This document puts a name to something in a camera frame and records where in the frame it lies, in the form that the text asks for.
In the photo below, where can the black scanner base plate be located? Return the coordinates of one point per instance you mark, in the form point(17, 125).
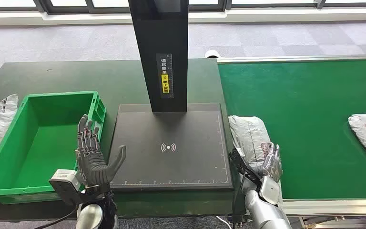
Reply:
point(170, 164)

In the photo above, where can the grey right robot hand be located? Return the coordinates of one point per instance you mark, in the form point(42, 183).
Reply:
point(271, 164)

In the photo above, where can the plain grey parcel bag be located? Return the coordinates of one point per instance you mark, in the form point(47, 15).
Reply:
point(249, 136)

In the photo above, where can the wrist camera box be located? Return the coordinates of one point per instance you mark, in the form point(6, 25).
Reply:
point(66, 185)
point(241, 162)

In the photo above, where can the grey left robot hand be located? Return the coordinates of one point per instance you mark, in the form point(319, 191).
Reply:
point(91, 164)

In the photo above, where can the dark window frame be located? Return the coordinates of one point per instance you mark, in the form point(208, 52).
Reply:
point(75, 10)

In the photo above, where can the black yellow ruler label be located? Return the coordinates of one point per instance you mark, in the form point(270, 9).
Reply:
point(165, 75)

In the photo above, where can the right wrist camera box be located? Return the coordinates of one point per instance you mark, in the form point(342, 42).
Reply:
point(241, 162)

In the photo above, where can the green plastic crate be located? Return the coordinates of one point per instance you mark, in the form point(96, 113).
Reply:
point(44, 142)

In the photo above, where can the white round object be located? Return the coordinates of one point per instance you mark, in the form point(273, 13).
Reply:
point(212, 53)

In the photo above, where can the green conveyor belt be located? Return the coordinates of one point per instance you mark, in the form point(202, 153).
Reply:
point(312, 126)

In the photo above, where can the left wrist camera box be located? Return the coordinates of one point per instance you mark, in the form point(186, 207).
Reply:
point(66, 185)

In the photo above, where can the aluminium conveyor frame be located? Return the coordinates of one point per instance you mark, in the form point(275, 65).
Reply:
point(328, 207)

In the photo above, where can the black scanner column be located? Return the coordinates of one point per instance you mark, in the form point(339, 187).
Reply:
point(161, 38)

